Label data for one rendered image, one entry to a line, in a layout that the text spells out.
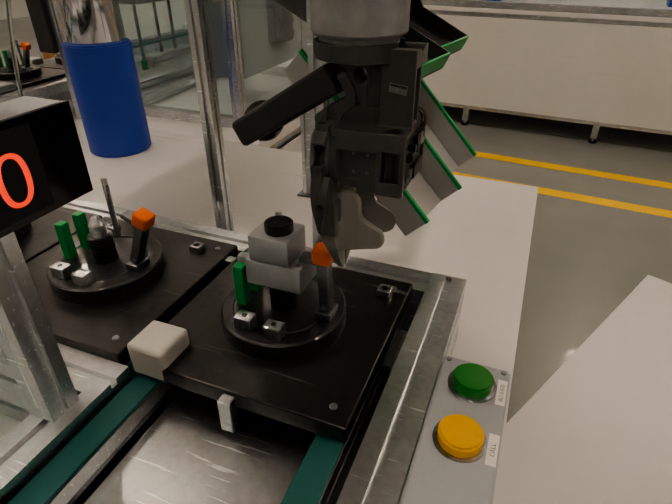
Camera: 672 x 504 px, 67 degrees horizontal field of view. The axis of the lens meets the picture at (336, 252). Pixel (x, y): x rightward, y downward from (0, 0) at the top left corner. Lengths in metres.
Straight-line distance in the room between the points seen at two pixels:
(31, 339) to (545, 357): 1.84
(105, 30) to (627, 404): 1.25
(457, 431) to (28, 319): 0.38
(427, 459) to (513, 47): 4.00
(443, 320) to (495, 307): 0.22
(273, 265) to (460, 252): 0.48
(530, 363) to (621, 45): 2.77
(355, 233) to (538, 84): 3.94
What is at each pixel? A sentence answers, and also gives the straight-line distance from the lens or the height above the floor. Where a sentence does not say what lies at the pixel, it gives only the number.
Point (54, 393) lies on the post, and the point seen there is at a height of 0.99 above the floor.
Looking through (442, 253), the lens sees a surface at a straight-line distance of 0.92.
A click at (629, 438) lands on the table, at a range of 0.69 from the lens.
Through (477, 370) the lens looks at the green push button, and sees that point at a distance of 0.54.
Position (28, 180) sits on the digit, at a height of 1.20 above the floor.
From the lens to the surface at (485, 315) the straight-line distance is 0.79.
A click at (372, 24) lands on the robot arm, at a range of 0.39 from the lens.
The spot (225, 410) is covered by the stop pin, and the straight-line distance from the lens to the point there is 0.51.
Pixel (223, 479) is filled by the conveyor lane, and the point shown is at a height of 0.92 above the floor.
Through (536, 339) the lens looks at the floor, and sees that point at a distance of 2.16.
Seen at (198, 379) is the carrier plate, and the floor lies 0.97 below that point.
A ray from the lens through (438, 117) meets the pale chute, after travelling 0.93.
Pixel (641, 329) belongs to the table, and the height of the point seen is 0.86.
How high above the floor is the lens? 1.34
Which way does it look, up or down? 32 degrees down
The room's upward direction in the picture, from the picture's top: straight up
